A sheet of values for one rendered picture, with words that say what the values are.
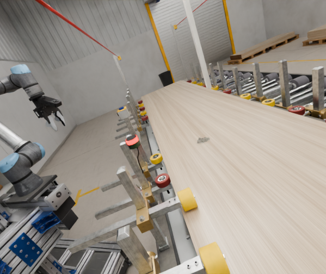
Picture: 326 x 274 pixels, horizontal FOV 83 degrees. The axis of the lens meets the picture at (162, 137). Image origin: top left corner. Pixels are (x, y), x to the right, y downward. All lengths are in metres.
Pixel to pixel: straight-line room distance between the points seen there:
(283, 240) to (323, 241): 0.09
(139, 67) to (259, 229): 8.24
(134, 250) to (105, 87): 8.26
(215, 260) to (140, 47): 8.41
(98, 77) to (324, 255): 8.46
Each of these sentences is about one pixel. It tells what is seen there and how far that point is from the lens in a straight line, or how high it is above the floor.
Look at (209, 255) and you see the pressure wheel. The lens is 0.58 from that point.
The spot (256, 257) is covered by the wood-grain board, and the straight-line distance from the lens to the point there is 0.66.
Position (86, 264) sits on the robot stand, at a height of 0.23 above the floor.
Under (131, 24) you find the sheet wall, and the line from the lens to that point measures 8.76.
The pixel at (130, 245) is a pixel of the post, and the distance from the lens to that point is 0.54.
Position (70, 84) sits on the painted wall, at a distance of 8.85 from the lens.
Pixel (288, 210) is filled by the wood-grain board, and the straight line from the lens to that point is 0.75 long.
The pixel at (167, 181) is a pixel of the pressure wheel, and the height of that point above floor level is 0.90.
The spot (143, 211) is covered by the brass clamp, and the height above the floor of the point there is 0.97.
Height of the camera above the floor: 1.47
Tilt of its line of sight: 23 degrees down
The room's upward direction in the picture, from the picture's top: 23 degrees counter-clockwise
